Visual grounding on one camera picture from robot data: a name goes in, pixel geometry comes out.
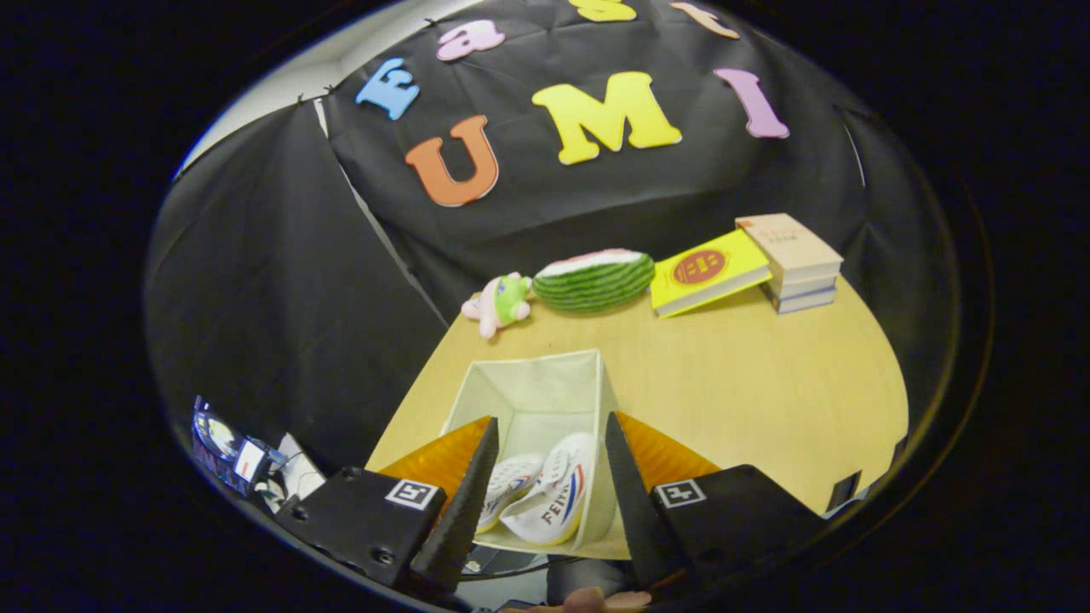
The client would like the watermelon slice plush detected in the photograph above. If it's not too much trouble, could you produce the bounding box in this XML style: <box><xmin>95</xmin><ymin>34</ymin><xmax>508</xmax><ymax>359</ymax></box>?
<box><xmin>532</xmin><ymin>249</ymin><xmax>657</xmax><ymax>314</ymax></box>

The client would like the white stacked book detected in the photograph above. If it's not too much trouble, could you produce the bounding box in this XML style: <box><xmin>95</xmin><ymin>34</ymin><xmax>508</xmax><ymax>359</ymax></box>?
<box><xmin>764</xmin><ymin>271</ymin><xmax>841</xmax><ymax>300</ymax></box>

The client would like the beige fabric storage box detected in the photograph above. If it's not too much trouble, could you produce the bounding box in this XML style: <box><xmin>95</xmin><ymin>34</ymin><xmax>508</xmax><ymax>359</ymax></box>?
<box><xmin>439</xmin><ymin>347</ymin><xmax>621</xmax><ymax>554</ymax></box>

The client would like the beige cover book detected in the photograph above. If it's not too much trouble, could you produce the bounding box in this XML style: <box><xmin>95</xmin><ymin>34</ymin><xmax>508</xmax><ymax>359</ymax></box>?
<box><xmin>736</xmin><ymin>213</ymin><xmax>845</xmax><ymax>279</ymax></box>

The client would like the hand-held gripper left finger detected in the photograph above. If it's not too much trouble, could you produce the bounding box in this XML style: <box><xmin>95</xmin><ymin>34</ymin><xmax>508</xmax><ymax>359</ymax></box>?
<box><xmin>277</xmin><ymin>415</ymin><xmax>500</xmax><ymax>597</ymax></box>

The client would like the white canvas shoe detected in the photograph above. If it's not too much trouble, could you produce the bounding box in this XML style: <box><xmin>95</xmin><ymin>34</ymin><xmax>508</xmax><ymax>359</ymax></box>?
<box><xmin>477</xmin><ymin>453</ymin><xmax>546</xmax><ymax>535</ymax></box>
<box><xmin>498</xmin><ymin>432</ymin><xmax>597</xmax><ymax>547</ymax></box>

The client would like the small black box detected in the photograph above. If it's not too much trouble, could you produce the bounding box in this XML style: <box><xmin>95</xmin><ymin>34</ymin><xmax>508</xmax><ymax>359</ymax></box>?
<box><xmin>828</xmin><ymin>470</ymin><xmax>863</xmax><ymax>513</ymax></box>

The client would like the grey stacked book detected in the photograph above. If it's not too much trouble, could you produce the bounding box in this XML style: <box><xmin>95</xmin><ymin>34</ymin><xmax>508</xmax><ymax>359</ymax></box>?
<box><xmin>769</xmin><ymin>286</ymin><xmax>838</xmax><ymax>315</ymax></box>

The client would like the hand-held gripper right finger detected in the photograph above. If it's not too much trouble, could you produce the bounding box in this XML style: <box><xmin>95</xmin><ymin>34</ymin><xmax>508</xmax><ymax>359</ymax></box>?
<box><xmin>605</xmin><ymin>411</ymin><xmax>827</xmax><ymax>593</ymax></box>

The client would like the white side table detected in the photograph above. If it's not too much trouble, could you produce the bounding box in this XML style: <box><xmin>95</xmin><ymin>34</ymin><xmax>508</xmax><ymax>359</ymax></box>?
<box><xmin>255</xmin><ymin>433</ymin><xmax>326</xmax><ymax>512</ymax></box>

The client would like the yellow book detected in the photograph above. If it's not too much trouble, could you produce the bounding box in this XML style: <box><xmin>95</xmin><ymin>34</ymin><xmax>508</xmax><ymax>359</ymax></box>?
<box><xmin>650</xmin><ymin>228</ymin><xmax>773</xmax><ymax>319</ymax></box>

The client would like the pink and green plush toy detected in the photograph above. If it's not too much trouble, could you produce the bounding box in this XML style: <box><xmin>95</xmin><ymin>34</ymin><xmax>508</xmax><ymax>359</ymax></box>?
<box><xmin>461</xmin><ymin>272</ymin><xmax>534</xmax><ymax>340</ymax></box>

